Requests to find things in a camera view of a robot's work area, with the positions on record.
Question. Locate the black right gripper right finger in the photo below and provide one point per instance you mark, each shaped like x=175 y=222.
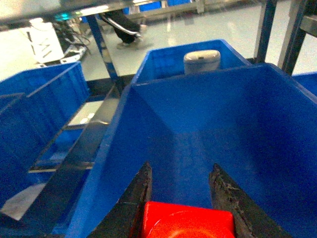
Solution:
x=250 y=220

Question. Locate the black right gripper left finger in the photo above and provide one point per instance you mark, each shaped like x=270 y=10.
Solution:
x=125 y=219

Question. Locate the red toy block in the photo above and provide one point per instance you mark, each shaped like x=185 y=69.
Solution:
x=165 y=220

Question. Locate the large blue right bin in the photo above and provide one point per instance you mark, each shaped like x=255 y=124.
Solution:
x=258 y=123

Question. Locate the large blue bin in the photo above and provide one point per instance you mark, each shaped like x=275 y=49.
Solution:
x=34 y=106
x=258 y=123

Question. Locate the large blue upper left bin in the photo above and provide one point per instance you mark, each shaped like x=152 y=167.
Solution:
x=34 y=106

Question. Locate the blue bin behind right bin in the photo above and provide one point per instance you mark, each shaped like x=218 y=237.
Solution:
x=168 y=62

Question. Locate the white rounded device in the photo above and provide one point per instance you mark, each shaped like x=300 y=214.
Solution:
x=201 y=61

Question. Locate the person in black trousers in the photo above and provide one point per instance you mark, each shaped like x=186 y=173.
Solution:
x=130 y=33

